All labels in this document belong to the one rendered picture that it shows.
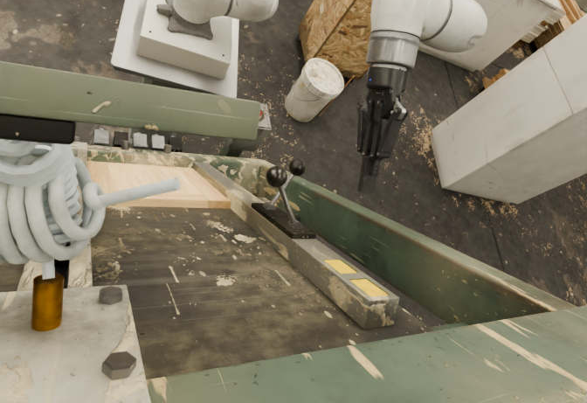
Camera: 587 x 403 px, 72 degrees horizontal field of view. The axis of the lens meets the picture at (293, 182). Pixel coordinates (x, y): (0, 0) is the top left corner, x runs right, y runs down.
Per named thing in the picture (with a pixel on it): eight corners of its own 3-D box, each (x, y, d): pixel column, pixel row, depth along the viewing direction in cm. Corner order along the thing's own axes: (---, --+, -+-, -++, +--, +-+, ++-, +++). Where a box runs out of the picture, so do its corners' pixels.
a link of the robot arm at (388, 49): (397, 44, 81) (391, 74, 82) (360, 33, 76) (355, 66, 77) (431, 40, 73) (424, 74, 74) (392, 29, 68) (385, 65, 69)
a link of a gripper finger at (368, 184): (377, 157, 79) (380, 158, 79) (371, 192, 80) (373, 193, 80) (365, 156, 78) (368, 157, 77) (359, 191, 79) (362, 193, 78)
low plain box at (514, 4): (464, 34, 468) (539, -36, 393) (477, 77, 438) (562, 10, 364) (395, 3, 427) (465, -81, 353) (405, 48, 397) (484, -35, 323)
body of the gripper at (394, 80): (419, 72, 74) (410, 122, 75) (389, 72, 81) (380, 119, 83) (388, 64, 70) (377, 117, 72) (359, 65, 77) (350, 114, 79)
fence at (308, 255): (206, 174, 136) (208, 163, 135) (394, 325, 54) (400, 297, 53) (191, 173, 133) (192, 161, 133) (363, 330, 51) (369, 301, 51)
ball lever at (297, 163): (268, 213, 87) (304, 163, 88) (276, 219, 84) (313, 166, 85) (256, 204, 85) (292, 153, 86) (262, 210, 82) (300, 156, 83)
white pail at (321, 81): (318, 98, 309) (352, 56, 272) (321, 130, 295) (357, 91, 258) (280, 86, 296) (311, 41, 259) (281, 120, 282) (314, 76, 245)
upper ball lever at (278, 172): (300, 223, 77) (278, 160, 72) (310, 229, 74) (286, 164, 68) (283, 232, 76) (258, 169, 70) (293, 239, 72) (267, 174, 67)
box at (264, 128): (251, 128, 170) (267, 102, 156) (254, 153, 165) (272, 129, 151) (224, 124, 164) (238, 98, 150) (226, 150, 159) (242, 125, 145)
